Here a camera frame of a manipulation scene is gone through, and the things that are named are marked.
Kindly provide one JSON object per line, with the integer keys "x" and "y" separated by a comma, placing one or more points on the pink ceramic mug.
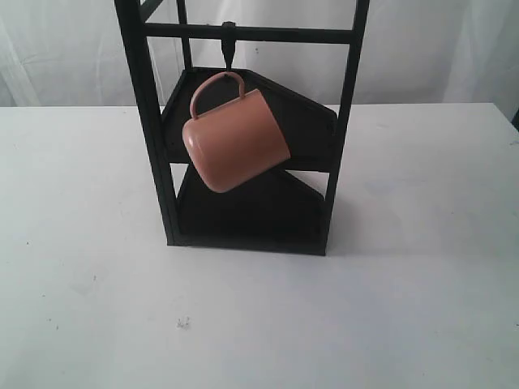
{"x": 236, "y": 141}

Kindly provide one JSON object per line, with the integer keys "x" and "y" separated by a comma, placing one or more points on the black metal shelf rack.
{"x": 289, "y": 207}

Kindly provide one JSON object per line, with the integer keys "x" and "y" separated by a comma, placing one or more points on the white backdrop curtain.
{"x": 70, "y": 52}

